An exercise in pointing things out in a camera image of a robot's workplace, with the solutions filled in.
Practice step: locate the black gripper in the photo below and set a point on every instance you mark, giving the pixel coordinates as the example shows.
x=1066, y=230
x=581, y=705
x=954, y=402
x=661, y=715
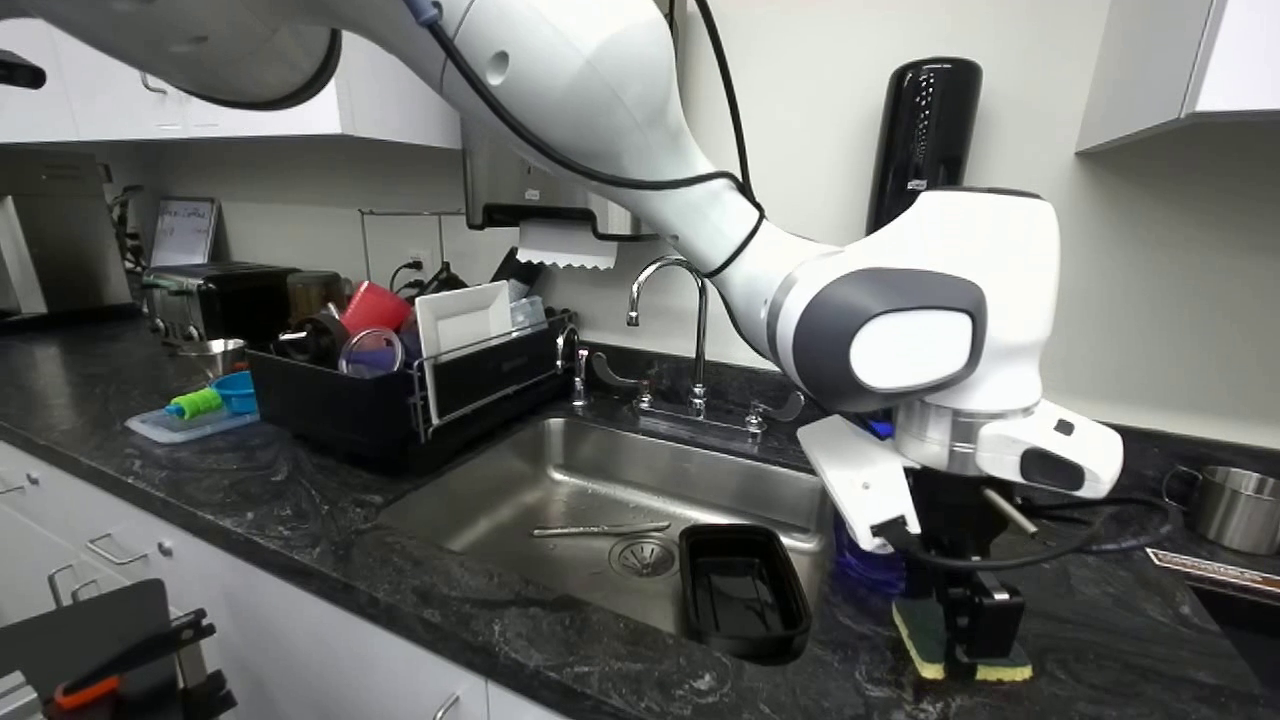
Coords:
x=961, y=523

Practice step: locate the green and yellow sponge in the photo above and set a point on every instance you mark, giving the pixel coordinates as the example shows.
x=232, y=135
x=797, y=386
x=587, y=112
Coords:
x=923, y=633

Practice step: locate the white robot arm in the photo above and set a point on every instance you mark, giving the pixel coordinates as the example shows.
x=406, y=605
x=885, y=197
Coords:
x=600, y=104

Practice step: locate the blue cup on counter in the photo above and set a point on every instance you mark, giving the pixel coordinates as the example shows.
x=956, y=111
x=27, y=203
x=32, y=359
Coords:
x=863, y=565

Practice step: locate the blue cleaning sponge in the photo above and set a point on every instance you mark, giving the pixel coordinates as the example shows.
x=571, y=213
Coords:
x=239, y=393

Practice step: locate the black tray with light rim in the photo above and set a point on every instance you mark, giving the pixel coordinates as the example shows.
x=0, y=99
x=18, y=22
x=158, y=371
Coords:
x=1223, y=577

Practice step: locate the stainless steel cup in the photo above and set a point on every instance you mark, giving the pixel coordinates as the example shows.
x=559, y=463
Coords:
x=1243, y=513

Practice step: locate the round metal sink drain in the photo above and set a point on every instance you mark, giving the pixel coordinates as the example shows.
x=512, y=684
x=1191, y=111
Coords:
x=647, y=557

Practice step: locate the chrome sink faucet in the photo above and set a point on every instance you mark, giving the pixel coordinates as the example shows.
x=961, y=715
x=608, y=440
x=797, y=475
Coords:
x=696, y=346

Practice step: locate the silver butter knife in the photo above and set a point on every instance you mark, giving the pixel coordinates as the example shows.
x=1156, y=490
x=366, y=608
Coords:
x=587, y=531

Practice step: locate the stainless steel sink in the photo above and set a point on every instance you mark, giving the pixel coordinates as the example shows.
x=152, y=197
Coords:
x=575, y=481

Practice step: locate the white paper towel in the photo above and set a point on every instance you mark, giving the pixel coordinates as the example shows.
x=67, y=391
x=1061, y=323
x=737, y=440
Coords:
x=565, y=244

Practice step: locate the white upper cabinet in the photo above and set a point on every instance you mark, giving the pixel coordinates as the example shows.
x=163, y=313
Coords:
x=203, y=123
x=1146, y=67

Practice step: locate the white rectangular plate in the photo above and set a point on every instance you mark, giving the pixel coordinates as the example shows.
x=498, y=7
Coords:
x=460, y=318

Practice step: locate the steel paper towel dispenser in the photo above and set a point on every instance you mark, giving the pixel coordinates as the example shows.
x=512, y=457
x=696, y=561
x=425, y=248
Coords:
x=500, y=185

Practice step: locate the black dish rack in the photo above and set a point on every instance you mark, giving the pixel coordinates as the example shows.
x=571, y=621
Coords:
x=346, y=414

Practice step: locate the red plastic cup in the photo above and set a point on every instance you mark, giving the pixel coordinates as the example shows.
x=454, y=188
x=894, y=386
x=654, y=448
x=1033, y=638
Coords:
x=372, y=304

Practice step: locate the black countertop appliance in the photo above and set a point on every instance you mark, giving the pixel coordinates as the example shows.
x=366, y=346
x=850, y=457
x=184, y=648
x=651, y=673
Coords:
x=242, y=301

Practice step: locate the framed sign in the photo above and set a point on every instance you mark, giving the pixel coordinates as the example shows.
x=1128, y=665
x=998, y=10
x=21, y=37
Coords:
x=184, y=235

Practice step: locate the grey metal appliance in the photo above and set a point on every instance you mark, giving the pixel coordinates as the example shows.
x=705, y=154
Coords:
x=83, y=240

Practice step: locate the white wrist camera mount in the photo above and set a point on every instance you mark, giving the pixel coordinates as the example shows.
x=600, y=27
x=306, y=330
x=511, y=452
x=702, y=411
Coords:
x=852, y=475

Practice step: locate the black wall soap dispenser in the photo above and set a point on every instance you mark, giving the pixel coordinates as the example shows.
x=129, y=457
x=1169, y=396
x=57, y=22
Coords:
x=927, y=123

